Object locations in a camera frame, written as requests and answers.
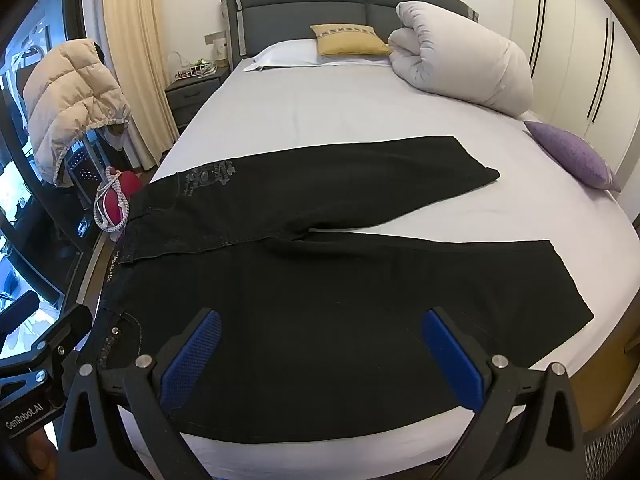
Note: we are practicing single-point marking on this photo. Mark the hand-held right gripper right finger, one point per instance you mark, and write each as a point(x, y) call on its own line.
point(450, 355)

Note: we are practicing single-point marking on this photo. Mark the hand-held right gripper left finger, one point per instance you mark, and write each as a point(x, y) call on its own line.
point(192, 355)

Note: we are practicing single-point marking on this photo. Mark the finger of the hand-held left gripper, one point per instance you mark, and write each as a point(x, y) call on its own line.
point(60, 330)

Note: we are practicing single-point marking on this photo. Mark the black pants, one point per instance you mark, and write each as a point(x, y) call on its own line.
point(325, 285)

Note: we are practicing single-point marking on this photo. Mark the person's left hand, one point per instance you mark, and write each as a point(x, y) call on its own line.
point(40, 455)

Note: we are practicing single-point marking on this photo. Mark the large glass window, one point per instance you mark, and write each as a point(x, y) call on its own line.
point(20, 210)

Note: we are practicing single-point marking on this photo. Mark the beige puffer jacket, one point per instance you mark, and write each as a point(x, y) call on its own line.
point(70, 100)

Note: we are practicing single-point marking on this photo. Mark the purple cushion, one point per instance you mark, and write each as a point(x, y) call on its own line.
point(575, 155)

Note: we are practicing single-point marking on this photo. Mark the dark grey nightstand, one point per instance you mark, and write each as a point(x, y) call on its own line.
point(192, 100)

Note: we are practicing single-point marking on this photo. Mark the bed with grey sheet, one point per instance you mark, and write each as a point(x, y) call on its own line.
point(325, 110)

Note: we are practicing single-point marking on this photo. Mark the cream curtain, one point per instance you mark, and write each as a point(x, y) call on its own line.
point(135, 60)

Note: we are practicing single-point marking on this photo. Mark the rolled white duvet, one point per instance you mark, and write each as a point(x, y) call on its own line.
point(460, 55)

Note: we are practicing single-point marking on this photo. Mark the white jar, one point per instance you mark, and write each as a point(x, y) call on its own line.
point(220, 52)

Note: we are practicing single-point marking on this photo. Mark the white pillow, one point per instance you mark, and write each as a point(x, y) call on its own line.
point(285, 52)

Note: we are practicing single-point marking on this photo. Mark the yellow cushion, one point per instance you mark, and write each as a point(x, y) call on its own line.
point(347, 40)

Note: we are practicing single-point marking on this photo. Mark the white wardrobe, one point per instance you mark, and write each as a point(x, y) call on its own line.
point(575, 35)

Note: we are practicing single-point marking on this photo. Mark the grey padded headboard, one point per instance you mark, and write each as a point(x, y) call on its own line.
point(300, 10)

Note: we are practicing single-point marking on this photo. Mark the wall socket plate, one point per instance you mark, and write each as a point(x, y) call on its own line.
point(216, 37)

